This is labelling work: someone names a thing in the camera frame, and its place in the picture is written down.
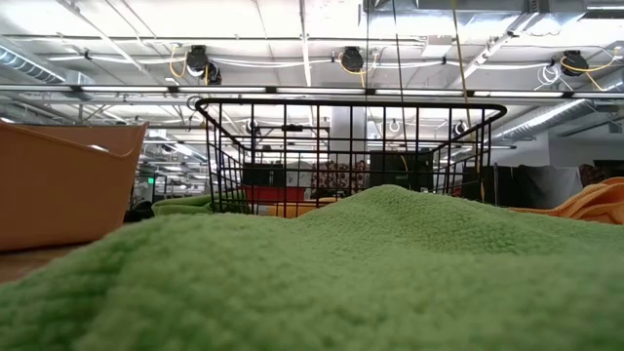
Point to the green microfiber towel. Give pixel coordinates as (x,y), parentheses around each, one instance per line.
(312,283)
(180,206)

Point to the orange microfiber towel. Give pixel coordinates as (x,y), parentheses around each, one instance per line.
(590,205)
(292,210)

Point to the red storage bin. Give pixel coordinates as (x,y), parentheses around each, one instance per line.
(273,194)

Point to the small black box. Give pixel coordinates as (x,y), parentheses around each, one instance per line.
(263,174)

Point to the grey cloth cover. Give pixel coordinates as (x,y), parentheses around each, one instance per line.
(551,187)

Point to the orange plastic basket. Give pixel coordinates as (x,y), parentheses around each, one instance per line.
(58,195)

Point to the patterned cloth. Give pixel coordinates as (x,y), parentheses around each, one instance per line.
(592,173)

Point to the silver round air duct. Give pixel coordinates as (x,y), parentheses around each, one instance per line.
(551,114)
(29,66)

